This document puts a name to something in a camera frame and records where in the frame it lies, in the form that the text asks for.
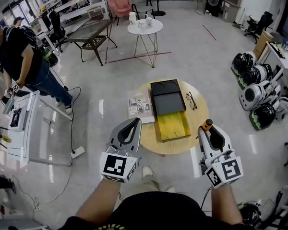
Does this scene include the white shelving unit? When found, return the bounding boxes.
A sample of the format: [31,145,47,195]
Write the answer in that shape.
[28,0,108,33]

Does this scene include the pile of black white helmets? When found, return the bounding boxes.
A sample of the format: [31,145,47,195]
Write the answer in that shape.
[231,51,288,131]

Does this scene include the cardboard box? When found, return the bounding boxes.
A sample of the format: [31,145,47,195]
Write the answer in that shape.
[253,30,274,59]

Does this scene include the pink armchair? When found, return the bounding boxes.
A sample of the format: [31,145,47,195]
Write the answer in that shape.
[107,0,133,26]

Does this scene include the white stove with black grate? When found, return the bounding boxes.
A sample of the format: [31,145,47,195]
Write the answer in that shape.
[9,108,27,131]

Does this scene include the person's beige trousers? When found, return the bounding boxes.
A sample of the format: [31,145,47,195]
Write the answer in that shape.
[134,173,168,194]

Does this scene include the grey chair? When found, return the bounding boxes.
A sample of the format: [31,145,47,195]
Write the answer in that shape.
[131,0,156,20]

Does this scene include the white metal rack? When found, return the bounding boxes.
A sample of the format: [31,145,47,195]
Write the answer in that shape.
[261,184,288,230]

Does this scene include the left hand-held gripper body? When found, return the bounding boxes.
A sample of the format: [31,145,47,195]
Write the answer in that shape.
[100,142,143,184]

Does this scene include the white power strip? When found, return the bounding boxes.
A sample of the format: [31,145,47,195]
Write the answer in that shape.
[71,146,85,159]

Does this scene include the dark glass coffee table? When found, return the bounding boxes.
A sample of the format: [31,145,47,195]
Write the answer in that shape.
[67,19,118,67]

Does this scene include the round wooden table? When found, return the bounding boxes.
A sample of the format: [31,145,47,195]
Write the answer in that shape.
[128,80,209,157]

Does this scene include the white round side table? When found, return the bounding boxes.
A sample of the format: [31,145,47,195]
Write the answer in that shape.
[127,19,164,69]

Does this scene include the person's right forearm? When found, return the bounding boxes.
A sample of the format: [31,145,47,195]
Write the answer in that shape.
[210,184,243,225]

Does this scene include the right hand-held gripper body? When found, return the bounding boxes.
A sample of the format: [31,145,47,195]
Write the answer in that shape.
[199,149,244,190]

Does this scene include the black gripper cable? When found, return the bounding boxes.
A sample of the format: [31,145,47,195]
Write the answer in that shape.
[200,187,212,209]

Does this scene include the illustrated grey book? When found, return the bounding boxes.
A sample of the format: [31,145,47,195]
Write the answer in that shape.
[128,90,156,124]

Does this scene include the black floor stand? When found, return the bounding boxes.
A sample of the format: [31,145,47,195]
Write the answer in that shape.
[150,0,166,17]

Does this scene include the black green-trimmed helmet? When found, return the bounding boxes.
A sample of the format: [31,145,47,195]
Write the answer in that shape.
[237,201,262,226]

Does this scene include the person's left white shoe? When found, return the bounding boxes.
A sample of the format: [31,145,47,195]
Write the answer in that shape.
[142,166,154,178]

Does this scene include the black power cable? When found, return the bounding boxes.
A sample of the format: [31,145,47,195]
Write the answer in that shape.
[68,87,82,153]

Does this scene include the person's black shirt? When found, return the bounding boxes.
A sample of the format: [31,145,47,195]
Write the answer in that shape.
[59,191,252,230]

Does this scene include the black box with yellow drawer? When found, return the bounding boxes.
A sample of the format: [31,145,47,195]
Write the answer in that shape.
[150,79,192,143]

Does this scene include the person's left forearm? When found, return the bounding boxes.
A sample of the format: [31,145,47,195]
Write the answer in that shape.
[75,178,122,221]

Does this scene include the white metal desk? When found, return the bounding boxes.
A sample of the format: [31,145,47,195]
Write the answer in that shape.
[7,90,74,167]

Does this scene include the black framed eyeglasses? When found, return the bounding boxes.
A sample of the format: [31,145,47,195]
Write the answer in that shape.
[186,92,198,111]

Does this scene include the orange handled screwdriver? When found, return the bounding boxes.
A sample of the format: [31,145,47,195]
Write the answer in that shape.
[202,118,214,132]

